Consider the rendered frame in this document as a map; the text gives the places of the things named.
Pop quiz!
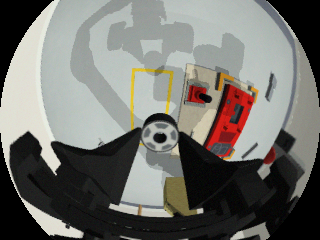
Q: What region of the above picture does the yellow rectangular outline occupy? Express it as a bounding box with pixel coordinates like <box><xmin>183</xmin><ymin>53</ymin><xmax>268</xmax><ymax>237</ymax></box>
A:
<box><xmin>131</xmin><ymin>68</ymin><xmax>173</xmax><ymax>131</ymax></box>

